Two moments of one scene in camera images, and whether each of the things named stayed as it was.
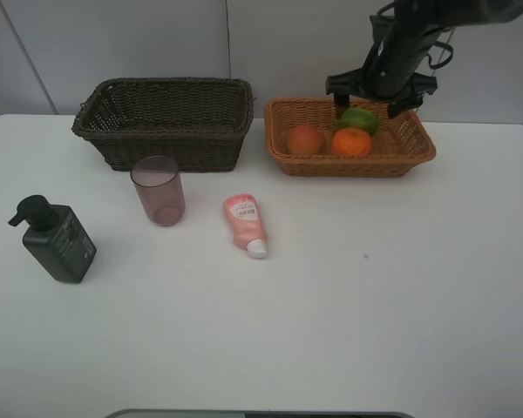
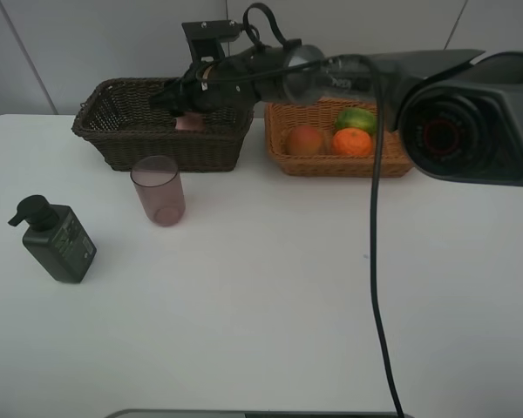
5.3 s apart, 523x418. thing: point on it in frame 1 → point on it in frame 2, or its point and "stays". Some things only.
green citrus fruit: x=358 y=117 stays
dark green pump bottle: x=56 y=238 stays
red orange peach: x=304 y=139 stays
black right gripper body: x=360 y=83 → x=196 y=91
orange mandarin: x=351 y=141 stays
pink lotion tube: x=243 y=215 → x=190 y=122
